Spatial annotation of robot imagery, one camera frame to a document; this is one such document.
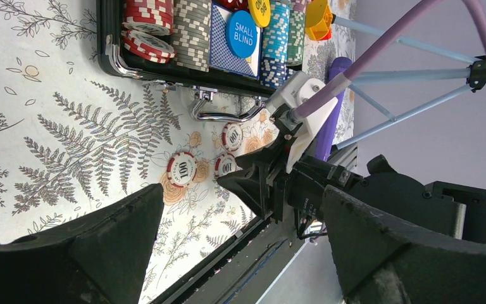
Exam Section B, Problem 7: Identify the blue small blind button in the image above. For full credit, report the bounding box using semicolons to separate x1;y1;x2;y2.
225;11;258;58

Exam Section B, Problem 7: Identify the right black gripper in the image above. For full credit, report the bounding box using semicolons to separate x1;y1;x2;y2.
217;138;466;239

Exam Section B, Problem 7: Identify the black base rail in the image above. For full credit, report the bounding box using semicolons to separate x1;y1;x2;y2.
156;205;315;303

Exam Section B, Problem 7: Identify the black poker case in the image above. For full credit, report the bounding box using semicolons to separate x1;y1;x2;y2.
96;1;306;122

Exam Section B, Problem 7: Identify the falling red poker chip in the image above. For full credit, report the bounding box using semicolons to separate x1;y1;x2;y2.
221;123;244;152

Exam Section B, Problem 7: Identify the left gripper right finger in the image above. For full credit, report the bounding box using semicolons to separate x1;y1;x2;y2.
321;186;486;303

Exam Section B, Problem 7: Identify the floral table mat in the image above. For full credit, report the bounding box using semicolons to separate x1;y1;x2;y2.
0;1;254;303

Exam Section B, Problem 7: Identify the yellow big blind button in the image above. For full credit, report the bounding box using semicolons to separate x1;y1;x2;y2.
247;0;271;28

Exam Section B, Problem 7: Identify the single red poker chip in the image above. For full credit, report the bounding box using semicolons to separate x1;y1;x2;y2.
166;151;197;187

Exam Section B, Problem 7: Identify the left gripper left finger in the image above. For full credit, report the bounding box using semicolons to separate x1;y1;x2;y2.
0;184;163;303

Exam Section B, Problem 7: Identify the yellow block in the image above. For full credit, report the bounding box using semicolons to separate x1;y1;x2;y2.
305;0;335;41

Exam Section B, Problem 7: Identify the purple marker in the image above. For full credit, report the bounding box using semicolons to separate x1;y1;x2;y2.
314;56;354;162

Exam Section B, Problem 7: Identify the row of red poker chips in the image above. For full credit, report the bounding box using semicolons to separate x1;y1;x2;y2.
121;0;176;63

